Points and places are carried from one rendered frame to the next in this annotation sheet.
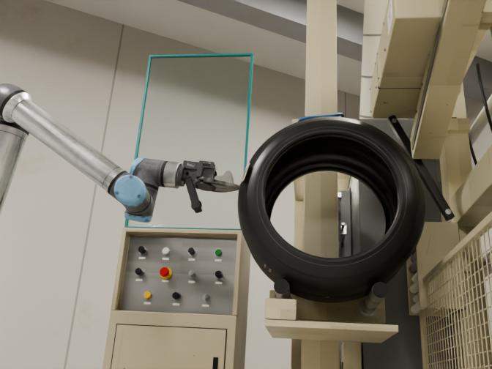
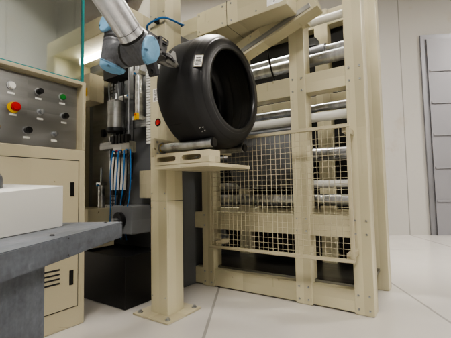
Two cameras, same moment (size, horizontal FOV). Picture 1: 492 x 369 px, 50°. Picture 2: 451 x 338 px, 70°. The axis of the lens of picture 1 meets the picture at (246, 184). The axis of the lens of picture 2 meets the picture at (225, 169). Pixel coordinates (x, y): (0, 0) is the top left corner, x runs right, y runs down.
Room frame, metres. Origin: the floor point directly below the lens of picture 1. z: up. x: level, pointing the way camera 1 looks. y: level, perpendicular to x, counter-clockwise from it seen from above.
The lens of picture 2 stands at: (0.79, 1.20, 0.68)
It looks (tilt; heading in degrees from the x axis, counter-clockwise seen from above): 4 degrees up; 297
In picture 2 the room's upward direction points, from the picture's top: 1 degrees counter-clockwise
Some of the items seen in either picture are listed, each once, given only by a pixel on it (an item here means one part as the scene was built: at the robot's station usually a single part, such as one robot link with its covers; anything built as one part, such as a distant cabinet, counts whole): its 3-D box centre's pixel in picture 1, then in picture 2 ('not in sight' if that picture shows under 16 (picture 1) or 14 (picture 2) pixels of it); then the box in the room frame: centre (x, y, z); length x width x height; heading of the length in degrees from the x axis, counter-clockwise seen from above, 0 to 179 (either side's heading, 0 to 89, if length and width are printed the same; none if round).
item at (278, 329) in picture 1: (328, 331); (203, 167); (1.67, -0.28, 0.80); 0.37 x 0.36 x 0.02; 83
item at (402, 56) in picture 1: (416, 58); (247, 18); (1.51, -0.56, 1.71); 0.61 x 0.25 x 0.15; 173
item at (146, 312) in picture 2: not in sight; (167, 309); (1.93, -0.29, 0.01); 0.27 x 0.27 x 0.02; 83
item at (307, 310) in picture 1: (326, 306); (178, 151); (1.85, -0.30, 0.90); 0.40 x 0.03 x 0.10; 83
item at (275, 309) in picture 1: (282, 317); (186, 158); (1.69, -0.14, 0.84); 0.36 x 0.09 x 0.06; 173
